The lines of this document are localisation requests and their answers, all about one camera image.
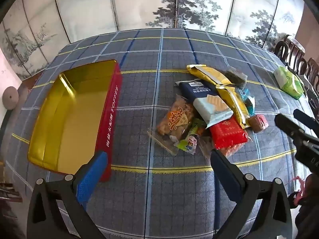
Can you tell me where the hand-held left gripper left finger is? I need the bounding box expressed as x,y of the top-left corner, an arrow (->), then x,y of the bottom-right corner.
26,151 -> 109,239

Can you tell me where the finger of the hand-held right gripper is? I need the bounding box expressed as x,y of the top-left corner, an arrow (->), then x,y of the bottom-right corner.
293,109 -> 319,136
275,114 -> 312,145

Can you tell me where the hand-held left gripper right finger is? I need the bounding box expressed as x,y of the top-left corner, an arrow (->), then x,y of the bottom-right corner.
211,149 -> 294,239

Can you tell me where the clear packet of orange snack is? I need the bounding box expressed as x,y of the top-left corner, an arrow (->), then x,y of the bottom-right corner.
199,136 -> 247,158

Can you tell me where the round brown cake packet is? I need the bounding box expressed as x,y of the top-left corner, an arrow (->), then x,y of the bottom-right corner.
250,114 -> 269,133

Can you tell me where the red snack packet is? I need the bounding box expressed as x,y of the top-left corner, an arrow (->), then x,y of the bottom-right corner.
209,117 -> 249,150

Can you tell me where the teal candy wrapper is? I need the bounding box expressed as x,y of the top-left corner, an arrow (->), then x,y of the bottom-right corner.
237,88 -> 256,116

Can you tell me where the small green snack packet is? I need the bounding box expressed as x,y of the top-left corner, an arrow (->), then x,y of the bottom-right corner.
174,118 -> 207,156

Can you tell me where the yellow snack packet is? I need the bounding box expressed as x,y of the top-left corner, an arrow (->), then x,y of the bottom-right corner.
216,85 -> 251,129
186,64 -> 233,86

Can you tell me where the red and gold tin box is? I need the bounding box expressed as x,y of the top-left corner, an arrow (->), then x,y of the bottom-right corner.
27,60 -> 123,183

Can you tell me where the grey-green snack packet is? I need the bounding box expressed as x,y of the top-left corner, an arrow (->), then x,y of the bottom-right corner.
225,66 -> 248,89

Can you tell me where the clear packet of fried snack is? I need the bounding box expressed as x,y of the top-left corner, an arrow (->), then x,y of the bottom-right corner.
147,94 -> 197,156

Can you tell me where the navy cracker packet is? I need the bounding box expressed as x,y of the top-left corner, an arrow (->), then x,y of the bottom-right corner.
176,79 -> 234,129

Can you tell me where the green tissue pack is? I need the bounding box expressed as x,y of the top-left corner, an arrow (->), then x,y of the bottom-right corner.
274,66 -> 305,100

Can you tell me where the dark wooden chair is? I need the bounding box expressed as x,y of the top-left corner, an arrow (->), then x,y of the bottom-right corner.
299,57 -> 319,90
274,35 -> 306,65

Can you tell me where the person's dark clothing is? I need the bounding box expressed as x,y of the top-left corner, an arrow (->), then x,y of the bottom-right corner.
295,174 -> 319,239

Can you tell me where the wooden furniture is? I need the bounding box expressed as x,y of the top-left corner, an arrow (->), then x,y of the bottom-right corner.
0,182 -> 23,203

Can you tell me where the round grey disc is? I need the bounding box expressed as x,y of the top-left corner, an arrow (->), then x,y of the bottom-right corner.
2,86 -> 19,110

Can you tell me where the plaid grey tablecloth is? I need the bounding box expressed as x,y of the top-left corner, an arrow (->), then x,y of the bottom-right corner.
5,28 -> 319,239

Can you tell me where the painted folding screen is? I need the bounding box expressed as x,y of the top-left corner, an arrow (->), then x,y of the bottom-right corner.
0,0 -> 306,80

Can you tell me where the pink cord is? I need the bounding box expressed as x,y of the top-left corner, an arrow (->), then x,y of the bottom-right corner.
289,177 -> 307,207

